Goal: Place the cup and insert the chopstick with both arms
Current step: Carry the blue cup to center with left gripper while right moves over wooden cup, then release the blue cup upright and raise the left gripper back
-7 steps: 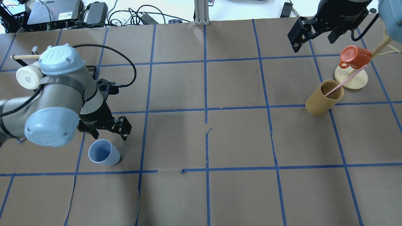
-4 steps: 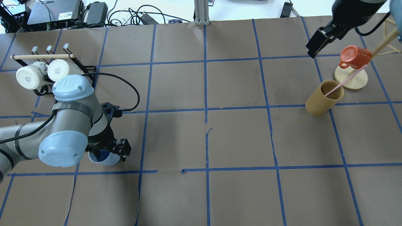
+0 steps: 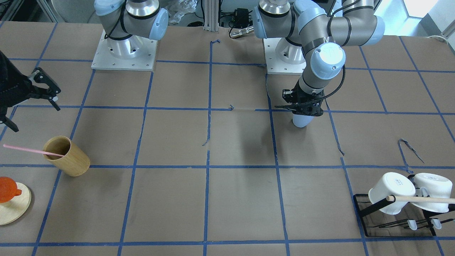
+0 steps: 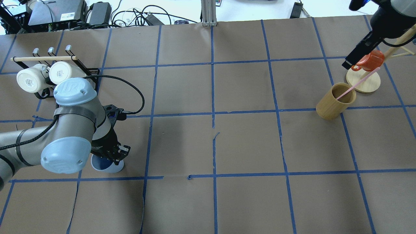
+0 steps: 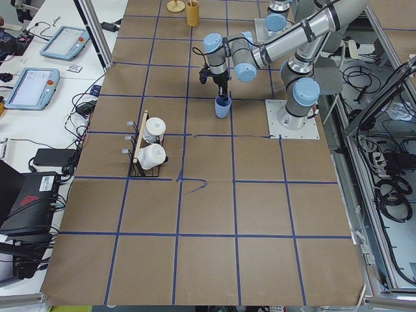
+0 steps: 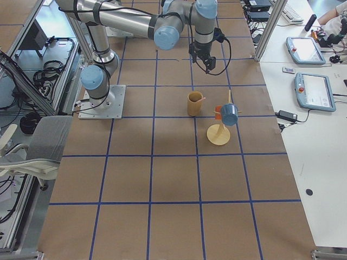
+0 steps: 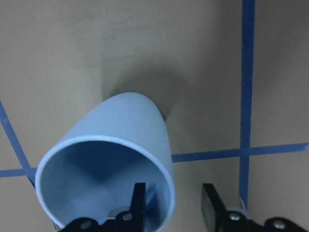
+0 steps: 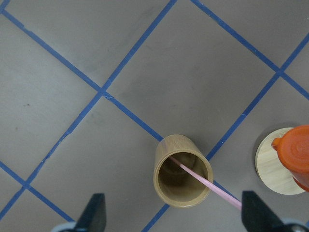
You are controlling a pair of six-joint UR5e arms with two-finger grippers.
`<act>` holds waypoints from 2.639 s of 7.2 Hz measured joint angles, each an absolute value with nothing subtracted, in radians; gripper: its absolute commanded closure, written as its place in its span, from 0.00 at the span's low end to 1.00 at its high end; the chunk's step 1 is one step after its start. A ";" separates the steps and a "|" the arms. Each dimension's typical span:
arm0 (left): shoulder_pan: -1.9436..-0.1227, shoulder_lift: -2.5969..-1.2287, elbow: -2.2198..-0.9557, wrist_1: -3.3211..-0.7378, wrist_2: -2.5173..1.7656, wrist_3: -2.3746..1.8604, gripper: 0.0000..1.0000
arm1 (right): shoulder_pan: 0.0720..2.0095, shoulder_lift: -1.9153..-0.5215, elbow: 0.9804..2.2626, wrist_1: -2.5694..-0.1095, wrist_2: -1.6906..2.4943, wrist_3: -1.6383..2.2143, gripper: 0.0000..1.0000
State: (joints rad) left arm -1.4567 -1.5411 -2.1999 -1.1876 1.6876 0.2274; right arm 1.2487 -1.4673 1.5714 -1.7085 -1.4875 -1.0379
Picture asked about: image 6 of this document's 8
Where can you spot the grey office chair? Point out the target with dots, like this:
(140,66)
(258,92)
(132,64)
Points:
(41,158)

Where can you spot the teach pendant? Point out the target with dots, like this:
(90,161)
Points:
(303,50)
(314,92)

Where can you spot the white keyboard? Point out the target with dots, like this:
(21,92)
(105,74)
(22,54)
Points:
(291,16)

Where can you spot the upper teach pendant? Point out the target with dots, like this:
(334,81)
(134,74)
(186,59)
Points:
(303,50)

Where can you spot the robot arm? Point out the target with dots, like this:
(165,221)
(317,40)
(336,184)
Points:
(164,29)

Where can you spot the orange mug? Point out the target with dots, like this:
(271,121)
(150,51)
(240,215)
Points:
(217,113)

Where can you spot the bamboo chopstick holder cup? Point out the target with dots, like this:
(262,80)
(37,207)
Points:
(194,108)

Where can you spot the wooden mug tree stand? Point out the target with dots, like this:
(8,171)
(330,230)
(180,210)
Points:
(219,134)

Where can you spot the blue mug on stand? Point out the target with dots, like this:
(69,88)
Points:
(229,114)

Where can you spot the black power adapter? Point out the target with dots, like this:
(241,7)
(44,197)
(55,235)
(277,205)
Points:
(287,116)

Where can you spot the lower teach pendant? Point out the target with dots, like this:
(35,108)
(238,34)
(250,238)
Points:
(314,92)

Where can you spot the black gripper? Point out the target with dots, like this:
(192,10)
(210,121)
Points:
(201,52)

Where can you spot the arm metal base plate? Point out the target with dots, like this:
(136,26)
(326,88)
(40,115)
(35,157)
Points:
(106,108)

